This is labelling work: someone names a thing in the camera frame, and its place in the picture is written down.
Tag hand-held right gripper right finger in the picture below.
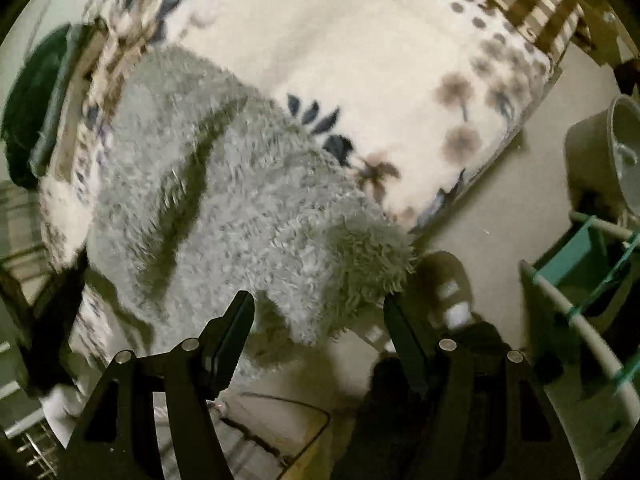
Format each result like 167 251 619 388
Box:
382 296 584 480

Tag small open cardboard box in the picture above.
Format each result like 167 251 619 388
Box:
575 0 640 92

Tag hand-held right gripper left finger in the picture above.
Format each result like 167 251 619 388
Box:
62 290 256 480

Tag plaid green curtain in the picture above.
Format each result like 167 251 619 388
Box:
0 180 53 286

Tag metal pot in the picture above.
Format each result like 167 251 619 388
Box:
565 94 640 211

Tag grey fleece pants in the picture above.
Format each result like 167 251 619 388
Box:
85 45 419 376

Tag bed with floral cover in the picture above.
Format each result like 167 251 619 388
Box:
35 0 586 361

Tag folded dark teal cloth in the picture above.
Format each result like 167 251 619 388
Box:
0 22 97 188

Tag teal and white rack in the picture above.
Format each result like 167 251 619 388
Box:
520 210 640 436

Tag clear plastic container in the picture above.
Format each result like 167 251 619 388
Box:
214 389 334 467

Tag grey slipper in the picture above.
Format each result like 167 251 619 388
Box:
415 250 482 332

